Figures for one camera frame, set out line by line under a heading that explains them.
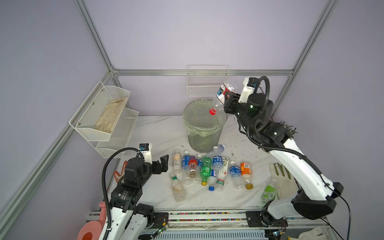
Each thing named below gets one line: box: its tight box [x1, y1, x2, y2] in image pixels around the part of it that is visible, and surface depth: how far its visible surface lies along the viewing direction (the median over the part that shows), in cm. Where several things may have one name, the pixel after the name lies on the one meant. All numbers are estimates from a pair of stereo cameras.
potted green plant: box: [279, 119, 298, 138], surface depth 92 cm
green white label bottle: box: [215, 170, 227, 192], surface depth 84 cm
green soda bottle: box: [200, 156, 212, 187], surface depth 84 cm
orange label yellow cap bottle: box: [240, 161, 254, 190], surface depth 88 cm
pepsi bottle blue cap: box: [207, 163, 219, 192], surface depth 85 cm
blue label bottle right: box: [229, 160, 245, 189], surface depth 87 cm
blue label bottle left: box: [182, 150, 191, 170], surface depth 90 cm
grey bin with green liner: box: [183, 98, 228, 153], surface depth 92 cm
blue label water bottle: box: [212, 146, 224, 171], surface depth 85 cm
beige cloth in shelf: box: [93, 96, 128, 134], surface depth 80 cm
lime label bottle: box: [261, 177, 278, 205], surface depth 80 cm
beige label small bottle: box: [172, 149, 181, 171], surface depth 92 cm
